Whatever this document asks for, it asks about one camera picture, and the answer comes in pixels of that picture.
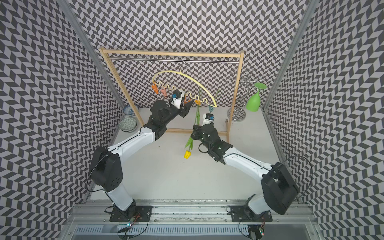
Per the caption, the metal rack rail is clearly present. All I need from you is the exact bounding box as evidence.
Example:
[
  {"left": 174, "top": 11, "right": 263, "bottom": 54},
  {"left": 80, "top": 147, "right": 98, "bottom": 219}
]
[{"left": 108, "top": 57, "right": 239, "bottom": 64}]

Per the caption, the yellow arched peg hanger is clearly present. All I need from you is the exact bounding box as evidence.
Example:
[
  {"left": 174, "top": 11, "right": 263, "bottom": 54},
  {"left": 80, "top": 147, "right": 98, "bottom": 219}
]
[{"left": 152, "top": 70, "right": 218, "bottom": 108}]

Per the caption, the right aluminium corner profile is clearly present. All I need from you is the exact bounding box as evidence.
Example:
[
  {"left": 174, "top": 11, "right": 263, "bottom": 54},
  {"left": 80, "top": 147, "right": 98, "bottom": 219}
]
[{"left": 263, "top": 0, "right": 320, "bottom": 112}]

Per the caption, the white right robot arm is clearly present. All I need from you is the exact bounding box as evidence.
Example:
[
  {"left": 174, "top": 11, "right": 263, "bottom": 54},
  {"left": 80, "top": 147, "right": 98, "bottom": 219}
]
[{"left": 191, "top": 123, "right": 300, "bottom": 220}]

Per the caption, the dark orange clothes peg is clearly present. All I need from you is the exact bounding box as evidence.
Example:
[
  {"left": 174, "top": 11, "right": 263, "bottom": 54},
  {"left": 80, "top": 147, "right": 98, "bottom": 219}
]
[{"left": 151, "top": 84, "right": 160, "bottom": 95}]

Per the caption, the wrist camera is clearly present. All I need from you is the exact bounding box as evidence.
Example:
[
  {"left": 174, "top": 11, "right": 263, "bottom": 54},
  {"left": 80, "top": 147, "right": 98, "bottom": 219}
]
[
  {"left": 202, "top": 113, "right": 215, "bottom": 126},
  {"left": 171, "top": 90, "right": 185, "bottom": 110}
]

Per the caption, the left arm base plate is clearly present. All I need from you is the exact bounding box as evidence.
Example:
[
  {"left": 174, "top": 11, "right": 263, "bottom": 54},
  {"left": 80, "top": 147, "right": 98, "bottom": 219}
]
[{"left": 110, "top": 205, "right": 153, "bottom": 223}]

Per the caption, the blue patterned small bowl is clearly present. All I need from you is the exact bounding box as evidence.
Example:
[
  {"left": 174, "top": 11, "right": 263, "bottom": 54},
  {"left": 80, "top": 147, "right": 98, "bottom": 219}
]
[{"left": 123, "top": 105, "right": 136, "bottom": 117}]

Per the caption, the aluminium corner profile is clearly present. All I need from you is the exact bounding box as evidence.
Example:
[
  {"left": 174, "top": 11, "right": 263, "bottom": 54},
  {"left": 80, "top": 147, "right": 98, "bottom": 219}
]
[
  {"left": 56, "top": 0, "right": 125, "bottom": 108},
  {"left": 263, "top": 0, "right": 320, "bottom": 112}
]

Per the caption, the wooden clothes rack frame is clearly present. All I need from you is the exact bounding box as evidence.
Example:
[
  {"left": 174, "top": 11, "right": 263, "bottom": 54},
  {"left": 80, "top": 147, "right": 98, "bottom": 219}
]
[{"left": 99, "top": 47, "right": 245, "bottom": 143}]

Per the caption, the left aluminium corner profile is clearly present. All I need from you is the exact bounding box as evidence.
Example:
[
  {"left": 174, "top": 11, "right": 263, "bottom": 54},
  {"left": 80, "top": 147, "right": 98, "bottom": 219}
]
[{"left": 56, "top": 0, "right": 125, "bottom": 108}]

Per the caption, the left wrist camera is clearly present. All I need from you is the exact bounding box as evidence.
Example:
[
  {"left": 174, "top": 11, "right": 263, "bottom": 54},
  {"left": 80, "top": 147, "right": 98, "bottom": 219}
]
[{"left": 171, "top": 90, "right": 185, "bottom": 110}]

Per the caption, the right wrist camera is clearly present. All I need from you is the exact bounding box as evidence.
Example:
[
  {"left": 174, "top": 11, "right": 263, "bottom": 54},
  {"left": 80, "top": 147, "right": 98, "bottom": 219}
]
[{"left": 202, "top": 113, "right": 215, "bottom": 126}]

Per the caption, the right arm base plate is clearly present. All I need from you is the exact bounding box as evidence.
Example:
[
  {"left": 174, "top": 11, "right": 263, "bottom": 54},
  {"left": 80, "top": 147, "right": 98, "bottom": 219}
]
[{"left": 226, "top": 206, "right": 273, "bottom": 223}]

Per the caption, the green plastic wine glass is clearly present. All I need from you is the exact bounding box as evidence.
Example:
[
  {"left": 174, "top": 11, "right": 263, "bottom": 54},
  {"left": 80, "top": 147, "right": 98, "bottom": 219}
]
[{"left": 246, "top": 83, "right": 268, "bottom": 112}]

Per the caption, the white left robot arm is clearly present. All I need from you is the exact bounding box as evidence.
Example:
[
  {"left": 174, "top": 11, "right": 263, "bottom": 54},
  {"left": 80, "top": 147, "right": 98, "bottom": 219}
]
[{"left": 89, "top": 100, "right": 193, "bottom": 212}]

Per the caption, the metal wire glass stand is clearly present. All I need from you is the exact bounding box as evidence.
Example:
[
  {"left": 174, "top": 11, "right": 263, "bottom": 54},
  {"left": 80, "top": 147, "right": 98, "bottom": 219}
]
[{"left": 232, "top": 70, "right": 265, "bottom": 122}]

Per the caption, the green patterned bowl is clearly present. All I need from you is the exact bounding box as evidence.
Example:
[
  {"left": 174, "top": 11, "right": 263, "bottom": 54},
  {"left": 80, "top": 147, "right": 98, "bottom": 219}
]
[{"left": 119, "top": 117, "right": 138, "bottom": 133}]

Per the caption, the yellow tulip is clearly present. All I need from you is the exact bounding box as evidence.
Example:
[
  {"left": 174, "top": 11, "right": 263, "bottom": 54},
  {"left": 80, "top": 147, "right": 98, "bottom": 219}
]
[{"left": 184, "top": 87, "right": 202, "bottom": 159}]

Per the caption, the pink clothes peg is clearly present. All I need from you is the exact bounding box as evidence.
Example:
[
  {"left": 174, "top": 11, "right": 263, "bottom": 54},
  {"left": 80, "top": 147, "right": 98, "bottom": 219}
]
[{"left": 161, "top": 88, "right": 168, "bottom": 98}]

